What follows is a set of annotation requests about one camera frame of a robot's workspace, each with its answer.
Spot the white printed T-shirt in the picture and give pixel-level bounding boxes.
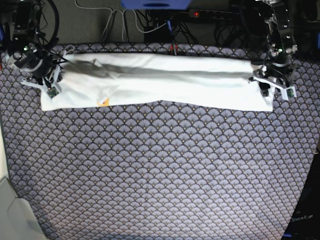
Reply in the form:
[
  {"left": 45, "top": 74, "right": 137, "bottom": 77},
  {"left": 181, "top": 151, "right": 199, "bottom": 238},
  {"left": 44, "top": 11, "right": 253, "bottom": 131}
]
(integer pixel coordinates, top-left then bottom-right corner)
[{"left": 40, "top": 53, "right": 274, "bottom": 112}]

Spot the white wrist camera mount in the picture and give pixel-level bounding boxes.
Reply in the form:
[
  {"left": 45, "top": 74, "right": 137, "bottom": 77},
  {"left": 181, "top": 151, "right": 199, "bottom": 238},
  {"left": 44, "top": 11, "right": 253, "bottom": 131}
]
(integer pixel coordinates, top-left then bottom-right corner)
[
  {"left": 19, "top": 49, "right": 76, "bottom": 100},
  {"left": 248, "top": 68, "right": 297, "bottom": 101}
]

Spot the red black clamp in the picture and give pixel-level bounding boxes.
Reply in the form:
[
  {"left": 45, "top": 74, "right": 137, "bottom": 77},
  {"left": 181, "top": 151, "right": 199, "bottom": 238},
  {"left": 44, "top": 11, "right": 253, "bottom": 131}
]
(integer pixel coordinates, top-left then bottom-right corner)
[{"left": 169, "top": 43, "right": 179, "bottom": 56}]

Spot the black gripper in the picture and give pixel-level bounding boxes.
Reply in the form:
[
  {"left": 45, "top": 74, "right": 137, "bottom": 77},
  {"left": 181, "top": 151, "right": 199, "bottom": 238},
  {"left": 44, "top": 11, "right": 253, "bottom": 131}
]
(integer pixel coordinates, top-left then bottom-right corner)
[
  {"left": 254, "top": 54, "right": 298, "bottom": 97},
  {"left": 9, "top": 43, "right": 54, "bottom": 78}
]

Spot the grey plastic bin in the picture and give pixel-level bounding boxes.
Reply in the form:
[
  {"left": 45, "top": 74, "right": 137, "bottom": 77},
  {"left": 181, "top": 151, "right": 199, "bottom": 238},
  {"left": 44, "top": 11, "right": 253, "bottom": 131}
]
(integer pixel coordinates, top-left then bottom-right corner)
[{"left": 0, "top": 177, "right": 46, "bottom": 240}]

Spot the blue box at top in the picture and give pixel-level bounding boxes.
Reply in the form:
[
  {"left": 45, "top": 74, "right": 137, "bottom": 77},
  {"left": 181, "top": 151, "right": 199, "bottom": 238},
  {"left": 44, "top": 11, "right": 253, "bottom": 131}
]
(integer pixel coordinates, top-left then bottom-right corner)
[{"left": 121, "top": 0, "right": 191, "bottom": 10}]

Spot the purple fan-pattern table mat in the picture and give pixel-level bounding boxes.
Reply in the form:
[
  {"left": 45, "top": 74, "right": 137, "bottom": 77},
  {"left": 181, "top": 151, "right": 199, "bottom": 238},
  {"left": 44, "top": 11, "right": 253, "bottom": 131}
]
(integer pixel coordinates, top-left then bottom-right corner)
[{"left": 0, "top": 57, "right": 320, "bottom": 240}]

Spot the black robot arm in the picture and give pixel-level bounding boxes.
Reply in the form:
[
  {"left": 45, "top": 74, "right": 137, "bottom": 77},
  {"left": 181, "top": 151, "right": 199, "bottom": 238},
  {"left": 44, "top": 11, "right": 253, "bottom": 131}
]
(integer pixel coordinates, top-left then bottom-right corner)
[
  {"left": 0, "top": 0, "right": 60, "bottom": 84},
  {"left": 251, "top": 0, "right": 298, "bottom": 101}
]

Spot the black power strip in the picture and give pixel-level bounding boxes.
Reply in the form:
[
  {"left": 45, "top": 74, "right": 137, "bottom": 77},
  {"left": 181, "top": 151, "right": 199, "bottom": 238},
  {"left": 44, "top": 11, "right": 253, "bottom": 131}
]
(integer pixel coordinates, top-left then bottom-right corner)
[{"left": 188, "top": 9, "right": 239, "bottom": 20}]

